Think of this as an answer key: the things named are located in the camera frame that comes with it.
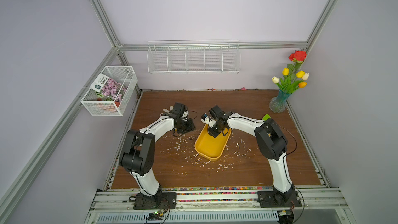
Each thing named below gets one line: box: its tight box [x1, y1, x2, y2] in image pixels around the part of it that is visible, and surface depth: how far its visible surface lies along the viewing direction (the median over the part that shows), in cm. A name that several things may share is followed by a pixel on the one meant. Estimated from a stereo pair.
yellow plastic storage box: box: [194, 123, 232, 161], surface depth 91 cm
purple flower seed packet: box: [90, 73, 128, 103], surface depth 75 cm
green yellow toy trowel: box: [261, 113, 272, 121], surface depth 107 cm
